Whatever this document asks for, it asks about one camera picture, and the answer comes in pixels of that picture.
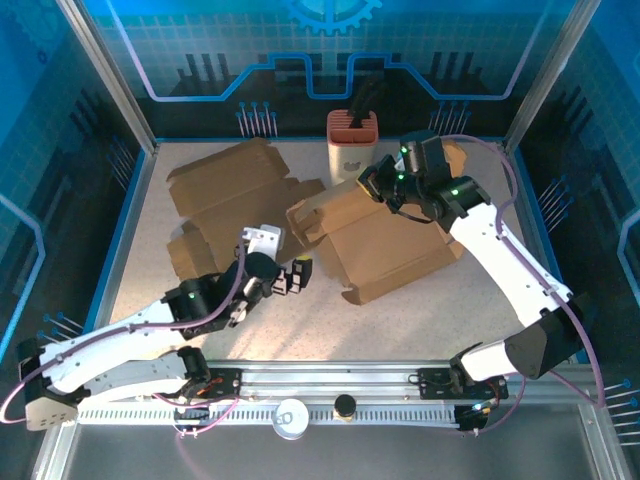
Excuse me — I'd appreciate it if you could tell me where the brown cardboard mailer box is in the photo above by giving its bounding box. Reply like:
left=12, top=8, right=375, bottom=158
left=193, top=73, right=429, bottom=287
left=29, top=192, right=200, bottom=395
left=285, top=138, right=470, bottom=307
left=166, top=137, right=327, bottom=280

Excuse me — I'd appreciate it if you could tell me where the black controller box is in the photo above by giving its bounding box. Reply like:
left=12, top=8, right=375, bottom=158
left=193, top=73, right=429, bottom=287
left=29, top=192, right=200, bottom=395
left=455, top=399, right=496, bottom=434
left=172, top=402, right=211, bottom=434

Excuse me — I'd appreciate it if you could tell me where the cream knife block orange top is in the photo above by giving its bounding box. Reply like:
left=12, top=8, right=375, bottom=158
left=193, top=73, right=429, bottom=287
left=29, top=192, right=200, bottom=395
left=327, top=109, right=380, bottom=187

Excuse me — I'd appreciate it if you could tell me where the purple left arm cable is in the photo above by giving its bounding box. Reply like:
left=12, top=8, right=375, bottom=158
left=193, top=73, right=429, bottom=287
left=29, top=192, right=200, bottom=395
left=0, top=237, right=249, bottom=427

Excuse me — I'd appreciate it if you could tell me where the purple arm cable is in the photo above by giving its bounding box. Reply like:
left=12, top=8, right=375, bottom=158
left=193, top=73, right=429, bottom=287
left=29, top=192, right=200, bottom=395
left=439, top=133, right=607, bottom=436
left=0, top=237, right=249, bottom=427

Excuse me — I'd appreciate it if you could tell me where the black handled knife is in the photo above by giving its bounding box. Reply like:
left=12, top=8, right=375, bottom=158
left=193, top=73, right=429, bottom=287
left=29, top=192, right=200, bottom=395
left=348, top=77, right=390, bottom=130

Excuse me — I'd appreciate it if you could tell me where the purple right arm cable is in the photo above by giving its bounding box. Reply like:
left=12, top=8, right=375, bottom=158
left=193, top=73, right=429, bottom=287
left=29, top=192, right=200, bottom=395
left=439, top=133, right=607, bottom=436

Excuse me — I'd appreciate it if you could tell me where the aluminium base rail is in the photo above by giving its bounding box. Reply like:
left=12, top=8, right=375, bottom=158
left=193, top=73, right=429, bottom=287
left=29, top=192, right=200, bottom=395
left=64, top=358, right=596, bottom=409

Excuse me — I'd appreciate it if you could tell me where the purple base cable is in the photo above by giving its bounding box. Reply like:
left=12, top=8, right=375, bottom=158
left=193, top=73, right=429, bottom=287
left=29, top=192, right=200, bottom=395
left=152, top=392, right=242, bottom=480

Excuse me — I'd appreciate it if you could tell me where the white slotted cable duct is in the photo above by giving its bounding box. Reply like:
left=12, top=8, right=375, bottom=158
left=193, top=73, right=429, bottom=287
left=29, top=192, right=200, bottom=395
left=74, top=405, right=464, bottom=427

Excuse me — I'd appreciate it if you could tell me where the aluminium frame post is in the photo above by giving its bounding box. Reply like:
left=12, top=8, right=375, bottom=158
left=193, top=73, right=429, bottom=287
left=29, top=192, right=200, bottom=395
left=502, top=0, right=601, bottom=151
left=54, top=0, right=161, bottom=156

